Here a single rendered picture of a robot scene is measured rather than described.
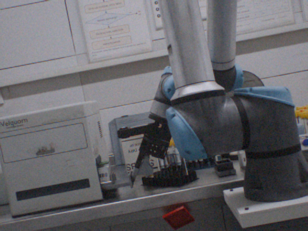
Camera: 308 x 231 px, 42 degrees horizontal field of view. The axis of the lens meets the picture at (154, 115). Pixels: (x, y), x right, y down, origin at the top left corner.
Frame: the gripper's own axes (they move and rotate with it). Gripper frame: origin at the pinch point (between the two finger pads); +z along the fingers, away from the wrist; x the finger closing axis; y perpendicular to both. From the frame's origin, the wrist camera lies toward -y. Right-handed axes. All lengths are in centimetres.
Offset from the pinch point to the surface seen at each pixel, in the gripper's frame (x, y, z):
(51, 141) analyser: -4.4, -25.7, -3.0
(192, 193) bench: -8.5, 17.7, -3.0
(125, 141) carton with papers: 25.0, -6.3, -6.1
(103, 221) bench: -5.5, -3.7, 14.2
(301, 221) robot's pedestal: -45, 33, -12
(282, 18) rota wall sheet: 59, 40, -76
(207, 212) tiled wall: 60, 38, 17
